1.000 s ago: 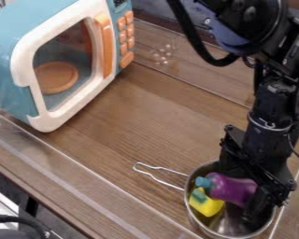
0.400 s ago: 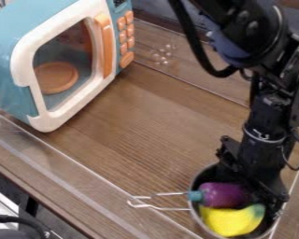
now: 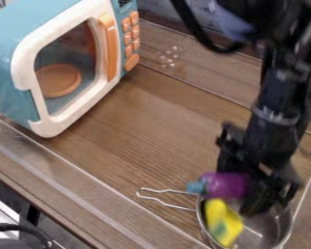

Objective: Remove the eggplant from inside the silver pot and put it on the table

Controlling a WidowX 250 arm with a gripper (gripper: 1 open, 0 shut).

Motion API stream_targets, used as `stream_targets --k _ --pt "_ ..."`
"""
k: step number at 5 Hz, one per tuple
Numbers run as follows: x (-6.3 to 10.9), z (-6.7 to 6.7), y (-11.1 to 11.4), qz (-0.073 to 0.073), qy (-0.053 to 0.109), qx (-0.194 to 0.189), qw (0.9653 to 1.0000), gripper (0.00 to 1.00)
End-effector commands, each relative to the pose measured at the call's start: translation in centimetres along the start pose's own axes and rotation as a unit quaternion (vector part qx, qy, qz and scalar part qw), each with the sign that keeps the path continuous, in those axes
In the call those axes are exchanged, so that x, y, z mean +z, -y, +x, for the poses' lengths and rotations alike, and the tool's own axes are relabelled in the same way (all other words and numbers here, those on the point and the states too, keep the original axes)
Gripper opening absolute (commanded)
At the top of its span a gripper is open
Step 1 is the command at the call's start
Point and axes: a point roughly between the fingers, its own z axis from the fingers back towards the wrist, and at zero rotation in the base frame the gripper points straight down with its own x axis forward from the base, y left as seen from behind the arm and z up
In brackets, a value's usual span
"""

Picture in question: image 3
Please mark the silver pot with wire handle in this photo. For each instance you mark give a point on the silver pot with wire handle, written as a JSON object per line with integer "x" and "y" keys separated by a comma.
{"x": 266, "y": 230}

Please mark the clear acrylic front barrier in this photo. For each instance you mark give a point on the clear acrylic front barrier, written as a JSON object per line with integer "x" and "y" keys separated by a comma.
{"x": 102, "y": 217}

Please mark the yellow toy vegetable piece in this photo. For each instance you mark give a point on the yellow toy vegetable piece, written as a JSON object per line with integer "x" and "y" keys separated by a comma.
{"x": 223, "y": 222}

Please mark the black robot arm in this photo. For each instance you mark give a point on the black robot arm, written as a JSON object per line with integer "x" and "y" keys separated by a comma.
{"x": 278, "y": 23}

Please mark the blue toy microwave oven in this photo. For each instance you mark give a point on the blue toy microwave oven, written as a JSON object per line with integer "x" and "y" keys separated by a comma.
{"x": 65, "y": 51}

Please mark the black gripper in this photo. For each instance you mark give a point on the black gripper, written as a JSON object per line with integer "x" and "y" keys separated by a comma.
{"x": 258, "y": 151}

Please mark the purple toy eggplant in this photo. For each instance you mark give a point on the purple toy eggplant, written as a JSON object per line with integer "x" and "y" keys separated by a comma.
{"x": 227, "y": 185}

